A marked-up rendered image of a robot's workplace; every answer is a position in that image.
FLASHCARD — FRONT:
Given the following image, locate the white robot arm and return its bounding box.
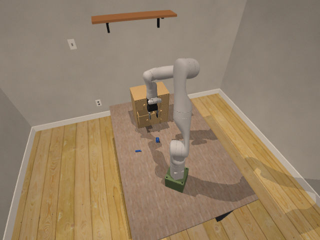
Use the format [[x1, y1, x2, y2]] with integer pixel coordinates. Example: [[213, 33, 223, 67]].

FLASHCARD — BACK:
[[143, 58, 200, 180]]

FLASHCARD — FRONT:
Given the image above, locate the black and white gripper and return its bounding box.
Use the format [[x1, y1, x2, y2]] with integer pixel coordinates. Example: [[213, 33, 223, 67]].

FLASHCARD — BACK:
[[146, 92, 162, 120]]

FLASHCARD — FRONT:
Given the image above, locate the small brown wooden chest of drawers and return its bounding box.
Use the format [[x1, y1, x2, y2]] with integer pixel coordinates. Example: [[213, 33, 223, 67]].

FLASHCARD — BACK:
[[129, 81, 170, 129]]

